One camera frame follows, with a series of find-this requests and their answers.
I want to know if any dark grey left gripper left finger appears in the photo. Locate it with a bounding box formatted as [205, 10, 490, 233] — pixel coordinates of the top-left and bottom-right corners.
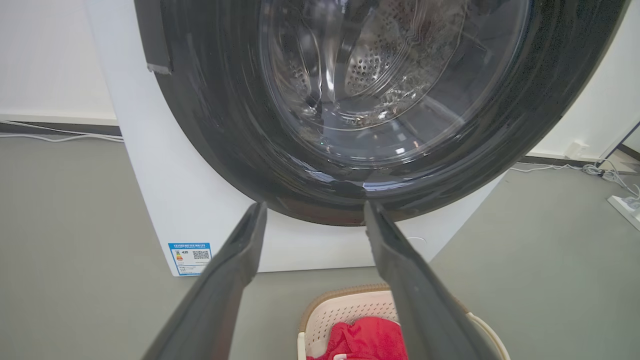
[142, 201, 268, 360]

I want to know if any white power strip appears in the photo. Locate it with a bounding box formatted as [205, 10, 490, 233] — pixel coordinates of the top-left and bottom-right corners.
[607, 195, 640, 232]

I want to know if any white front-load washing machine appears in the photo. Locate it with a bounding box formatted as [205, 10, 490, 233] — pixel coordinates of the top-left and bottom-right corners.
[83, 0, 507, 277]

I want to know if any white tangled cable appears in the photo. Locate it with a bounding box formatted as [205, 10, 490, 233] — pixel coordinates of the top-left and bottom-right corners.
[509, 159, 640, 198]

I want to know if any red garment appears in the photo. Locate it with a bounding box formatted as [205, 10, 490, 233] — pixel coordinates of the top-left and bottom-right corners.
[306, 316, 409, 360]

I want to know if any blue energy label sticker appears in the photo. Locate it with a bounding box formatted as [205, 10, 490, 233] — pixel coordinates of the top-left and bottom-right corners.
[168, 242, 213, 277]

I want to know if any cream perforated laundry basket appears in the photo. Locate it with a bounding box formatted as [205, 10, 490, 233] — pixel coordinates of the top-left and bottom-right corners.
[297, 284, 511, 360]

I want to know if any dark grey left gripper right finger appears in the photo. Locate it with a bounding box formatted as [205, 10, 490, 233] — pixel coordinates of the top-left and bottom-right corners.
[363, 200, 502, 360]

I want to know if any black round washing machine door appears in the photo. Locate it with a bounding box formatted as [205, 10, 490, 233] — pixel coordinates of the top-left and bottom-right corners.
[134, 0, 630, 227]

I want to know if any white floor cable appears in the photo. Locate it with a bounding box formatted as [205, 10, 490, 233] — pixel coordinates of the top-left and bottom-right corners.
[0, 119, 125, 144]

